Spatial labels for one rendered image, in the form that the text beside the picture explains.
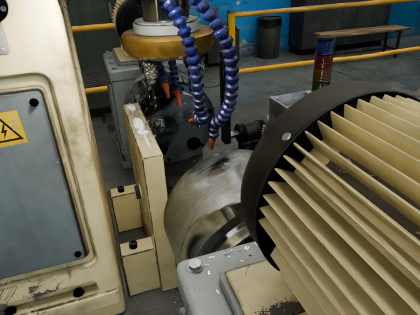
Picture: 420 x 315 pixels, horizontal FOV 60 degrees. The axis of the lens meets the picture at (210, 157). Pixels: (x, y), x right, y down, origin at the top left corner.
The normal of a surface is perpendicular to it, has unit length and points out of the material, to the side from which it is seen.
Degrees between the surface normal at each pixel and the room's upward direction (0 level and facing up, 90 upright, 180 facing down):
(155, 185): 90
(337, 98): 16
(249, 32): 90
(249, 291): 0
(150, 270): 90
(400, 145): 102
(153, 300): 0
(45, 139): 90
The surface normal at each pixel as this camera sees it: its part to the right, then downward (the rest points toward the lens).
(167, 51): 0.10, 0.47
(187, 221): -0.80, -0.36
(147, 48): -0.29, 0.47
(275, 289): -0.04, -0.87
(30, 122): 0.32, 0.44
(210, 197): -0.54, -0.65
